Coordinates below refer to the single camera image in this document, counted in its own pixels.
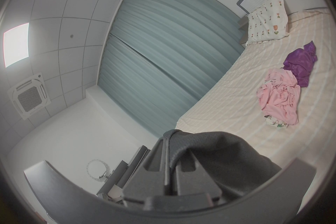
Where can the ceiling air conditioner vent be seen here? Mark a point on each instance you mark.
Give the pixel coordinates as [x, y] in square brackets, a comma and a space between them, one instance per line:
[28, 95]

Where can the square ceiling light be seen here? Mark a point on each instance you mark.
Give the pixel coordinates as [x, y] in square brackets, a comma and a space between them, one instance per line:
[16, 44]

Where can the white printed garment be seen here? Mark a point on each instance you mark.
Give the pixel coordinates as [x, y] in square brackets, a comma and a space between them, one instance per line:
[275, 124]

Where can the dark grey garment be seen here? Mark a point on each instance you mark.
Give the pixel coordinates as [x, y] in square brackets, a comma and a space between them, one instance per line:
[223, 149]

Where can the white printed pillow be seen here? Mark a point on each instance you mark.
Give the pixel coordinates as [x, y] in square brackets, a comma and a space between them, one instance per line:
[267, 20]

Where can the purple garment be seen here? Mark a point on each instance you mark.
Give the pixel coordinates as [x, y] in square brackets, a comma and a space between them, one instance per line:
[300, 62]

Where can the pink garment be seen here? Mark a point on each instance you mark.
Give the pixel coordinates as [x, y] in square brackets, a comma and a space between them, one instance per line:
[280, 97]

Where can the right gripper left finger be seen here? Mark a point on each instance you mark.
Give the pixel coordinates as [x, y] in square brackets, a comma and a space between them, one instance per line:
[147, 178]

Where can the bed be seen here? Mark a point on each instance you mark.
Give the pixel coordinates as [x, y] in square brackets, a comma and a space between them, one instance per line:
[231, 97]

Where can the dark grey wall fixture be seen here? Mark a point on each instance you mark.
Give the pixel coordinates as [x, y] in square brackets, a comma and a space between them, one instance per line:
[123, 173]

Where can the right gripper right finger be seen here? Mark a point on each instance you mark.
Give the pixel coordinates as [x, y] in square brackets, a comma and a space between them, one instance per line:
[200, 183]

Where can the blue-green curtain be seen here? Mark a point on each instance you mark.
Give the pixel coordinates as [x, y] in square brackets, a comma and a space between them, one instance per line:
[178, 23]
[141, 86]

